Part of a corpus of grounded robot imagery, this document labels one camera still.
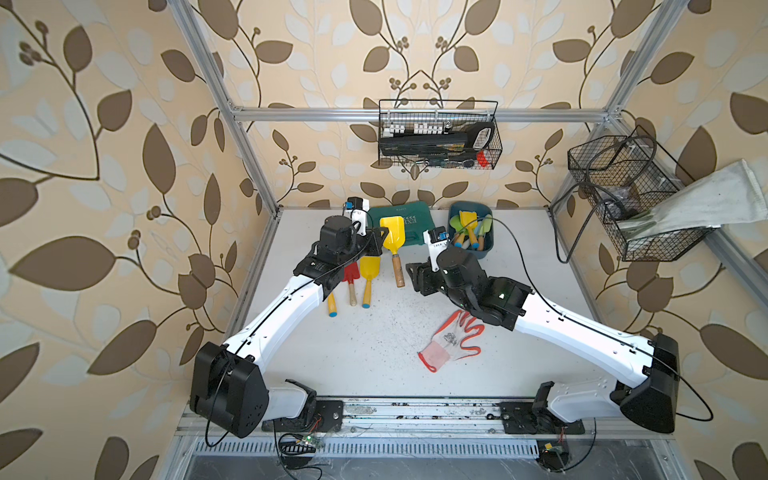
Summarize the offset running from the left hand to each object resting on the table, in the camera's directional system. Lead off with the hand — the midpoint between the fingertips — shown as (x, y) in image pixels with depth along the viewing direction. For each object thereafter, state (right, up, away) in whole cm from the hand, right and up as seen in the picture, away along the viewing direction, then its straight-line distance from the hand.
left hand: (391, 228), depth 76 cm
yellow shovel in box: (+31, +4, +40) cm, 51 cm away
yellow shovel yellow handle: (-8, -13, +26) cm, 31 cm away
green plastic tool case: (+9, +6, +36) cm, 38 cm away
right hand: (+6, -9, -3) cm, 11 cm away
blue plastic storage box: (+35, +9, +38) cm, 53 cm away
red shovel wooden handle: (-14, -15, +26) cm, 33 cm away
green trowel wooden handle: (+25, +2, +36) cm, 44 cm away
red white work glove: (+16, -33, +10) cm, 38 cm away
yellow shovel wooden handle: (+1, -3, +3) cm, 4 cm away
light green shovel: (+34, +1, +33) cm, 48 cm away
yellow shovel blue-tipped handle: (-18, -25, +15) cm, 35 cm away
